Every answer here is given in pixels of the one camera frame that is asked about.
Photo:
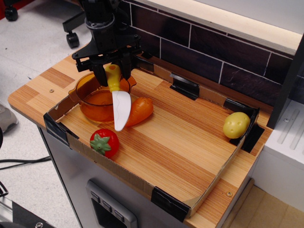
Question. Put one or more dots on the black chair caster wheel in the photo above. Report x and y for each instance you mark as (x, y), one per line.
(72, 40)

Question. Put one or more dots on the dark brick backsplash panel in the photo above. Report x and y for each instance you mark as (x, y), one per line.
(239, 64)

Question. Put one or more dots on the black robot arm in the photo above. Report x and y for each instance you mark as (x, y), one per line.
(104, 11)

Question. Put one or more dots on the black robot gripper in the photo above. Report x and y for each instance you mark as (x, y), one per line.
(106, 46)

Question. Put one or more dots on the black caster wheel far left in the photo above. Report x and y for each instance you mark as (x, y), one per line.
(11, 13)

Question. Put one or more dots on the yellow handled white toy knife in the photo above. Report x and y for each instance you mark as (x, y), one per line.
(121, 99)

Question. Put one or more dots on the red toy strawberry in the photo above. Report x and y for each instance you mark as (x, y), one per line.
(105, 142)

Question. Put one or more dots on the grey toy oven front panel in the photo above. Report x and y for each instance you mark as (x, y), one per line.
(108, 211)

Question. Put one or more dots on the cardboard fence with black tape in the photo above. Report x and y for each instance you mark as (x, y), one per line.
(176, 168)

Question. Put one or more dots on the orange transparent plastic pot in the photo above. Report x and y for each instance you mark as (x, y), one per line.
(95, 101)

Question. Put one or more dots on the yellow toy potato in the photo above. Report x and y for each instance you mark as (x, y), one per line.
(235, 125)

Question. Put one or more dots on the orange toy carrot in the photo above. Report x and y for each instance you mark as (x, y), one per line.
(141, 109)

